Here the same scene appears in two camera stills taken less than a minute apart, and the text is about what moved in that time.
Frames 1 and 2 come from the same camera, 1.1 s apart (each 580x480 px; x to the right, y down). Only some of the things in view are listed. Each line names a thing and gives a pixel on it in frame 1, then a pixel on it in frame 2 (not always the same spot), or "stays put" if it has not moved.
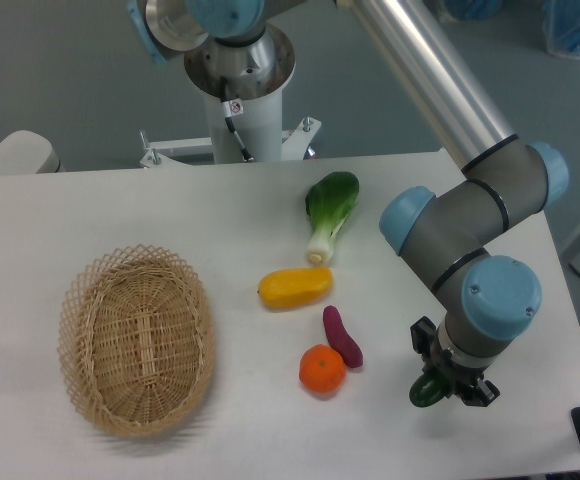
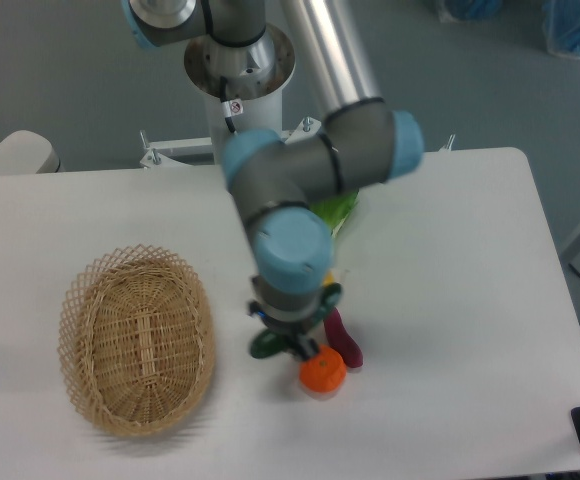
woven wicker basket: [137, 341] stays put
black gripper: [453, 374] to [296, 315]
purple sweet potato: [340, 339] stays put
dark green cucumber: [426, 391] to [271, 341]
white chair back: [22, 152] stays put
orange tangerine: [322, 369] stays put
